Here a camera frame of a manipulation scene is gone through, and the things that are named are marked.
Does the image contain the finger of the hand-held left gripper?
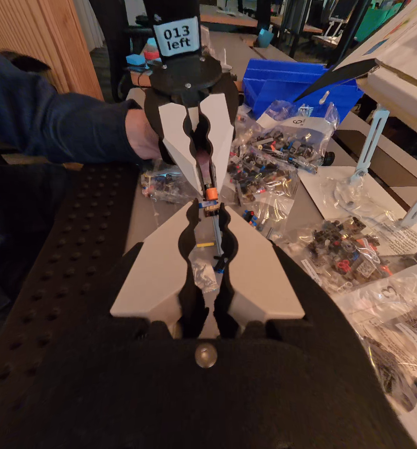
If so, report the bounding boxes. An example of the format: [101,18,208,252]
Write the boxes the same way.
[199,93,236,195]
[157,102,205,196]

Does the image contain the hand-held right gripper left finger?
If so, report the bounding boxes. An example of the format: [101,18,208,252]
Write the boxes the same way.
[109,198,210,339]

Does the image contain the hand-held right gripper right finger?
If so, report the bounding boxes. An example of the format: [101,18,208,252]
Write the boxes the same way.
[214,203,306,339]

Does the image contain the grey lego axle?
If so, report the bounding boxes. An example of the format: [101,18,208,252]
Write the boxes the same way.
[212,216,224,256]

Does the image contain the person's left forearm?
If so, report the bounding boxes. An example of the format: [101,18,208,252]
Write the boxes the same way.
[0,39,144,165]

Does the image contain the full clear lego parts bag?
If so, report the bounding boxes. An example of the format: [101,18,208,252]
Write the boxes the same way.
[256,100,339,174]

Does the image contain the large clear lego parts bag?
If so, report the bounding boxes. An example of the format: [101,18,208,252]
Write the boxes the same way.
[331,270,417,411]

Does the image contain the person's left hand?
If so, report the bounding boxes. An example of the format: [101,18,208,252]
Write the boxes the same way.
[124,108,163,161]

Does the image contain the small bag red blue parts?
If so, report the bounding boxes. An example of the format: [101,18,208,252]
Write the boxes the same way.
[140,159,198,204]

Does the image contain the small clear packet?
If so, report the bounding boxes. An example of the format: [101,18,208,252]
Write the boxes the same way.
[191,259,220,294]

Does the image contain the black office chair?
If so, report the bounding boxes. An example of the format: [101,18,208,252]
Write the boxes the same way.
[89,0,156,103]

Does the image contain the clear bag black orange parts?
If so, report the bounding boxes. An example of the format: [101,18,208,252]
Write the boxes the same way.
[286,214,417,292]

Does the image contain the blue plastic bin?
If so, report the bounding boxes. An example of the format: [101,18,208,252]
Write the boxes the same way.
[242,58,365,121]

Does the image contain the black perforated panel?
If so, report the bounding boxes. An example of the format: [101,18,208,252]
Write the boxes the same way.
[0,163,146,449]

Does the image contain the clear bag over white base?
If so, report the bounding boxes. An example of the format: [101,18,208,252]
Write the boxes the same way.
[319,172,405,225]

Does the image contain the grey cable white plug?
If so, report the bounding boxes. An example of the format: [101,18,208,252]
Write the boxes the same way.
[318,70,379,105]

